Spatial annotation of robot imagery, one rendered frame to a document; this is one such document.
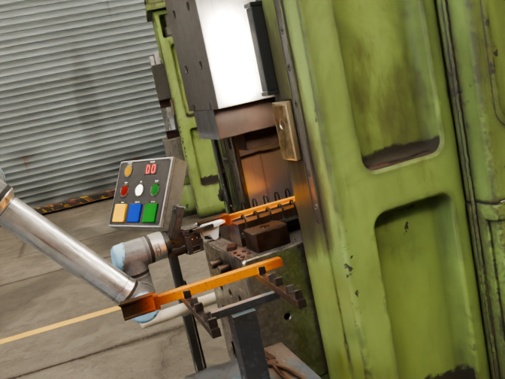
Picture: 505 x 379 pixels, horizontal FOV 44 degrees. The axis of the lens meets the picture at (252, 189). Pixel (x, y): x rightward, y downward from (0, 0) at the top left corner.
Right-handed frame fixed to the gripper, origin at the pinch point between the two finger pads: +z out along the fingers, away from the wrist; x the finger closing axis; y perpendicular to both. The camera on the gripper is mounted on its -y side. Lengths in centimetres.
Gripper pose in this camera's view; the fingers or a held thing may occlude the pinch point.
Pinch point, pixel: (219, 219)
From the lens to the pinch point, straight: 204.4
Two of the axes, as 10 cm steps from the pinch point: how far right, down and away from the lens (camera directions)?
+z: 8.9, -2.8, 3.6
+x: 4.0, 0.9, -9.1
